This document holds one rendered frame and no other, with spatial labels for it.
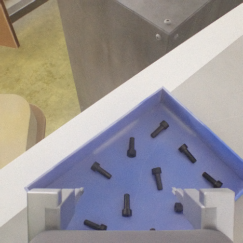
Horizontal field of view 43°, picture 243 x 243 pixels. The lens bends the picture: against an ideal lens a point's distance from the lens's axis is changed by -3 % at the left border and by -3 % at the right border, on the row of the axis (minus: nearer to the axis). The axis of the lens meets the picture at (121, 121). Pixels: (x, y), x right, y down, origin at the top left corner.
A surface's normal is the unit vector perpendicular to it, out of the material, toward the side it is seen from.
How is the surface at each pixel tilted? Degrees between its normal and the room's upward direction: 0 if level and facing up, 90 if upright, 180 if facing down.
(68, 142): 0
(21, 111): 0
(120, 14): 90
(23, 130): 0
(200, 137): 90
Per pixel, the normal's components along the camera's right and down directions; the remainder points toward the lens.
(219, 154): -0.77, 0.56
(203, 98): 0.00, -0.49
